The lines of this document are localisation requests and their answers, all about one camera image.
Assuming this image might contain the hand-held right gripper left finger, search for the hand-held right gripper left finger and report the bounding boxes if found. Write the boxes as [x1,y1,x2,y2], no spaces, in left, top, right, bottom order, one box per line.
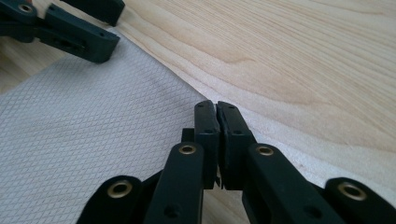
[193,100,222,190]

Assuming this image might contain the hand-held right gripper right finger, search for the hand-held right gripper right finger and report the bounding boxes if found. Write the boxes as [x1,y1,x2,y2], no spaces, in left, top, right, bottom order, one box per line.
[217,101,258,191]

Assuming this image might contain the grey textured cleaning cloth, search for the grey textured cleaning cloth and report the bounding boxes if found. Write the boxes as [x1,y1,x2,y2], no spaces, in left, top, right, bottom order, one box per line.
[0,27,209,224]

